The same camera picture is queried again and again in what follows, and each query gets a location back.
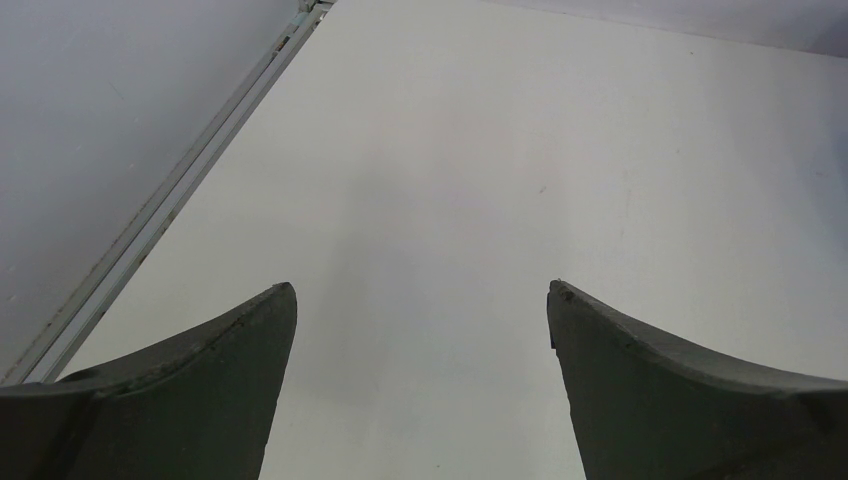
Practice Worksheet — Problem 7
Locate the left aluminium frame rail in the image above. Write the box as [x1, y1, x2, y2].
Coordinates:
[1, 1, 329, 386]

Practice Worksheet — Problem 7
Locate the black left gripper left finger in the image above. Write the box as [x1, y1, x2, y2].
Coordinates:
[1, 283, 297, 479]

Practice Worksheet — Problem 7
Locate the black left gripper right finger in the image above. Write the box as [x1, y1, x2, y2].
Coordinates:
[546, 280, 847, 479]

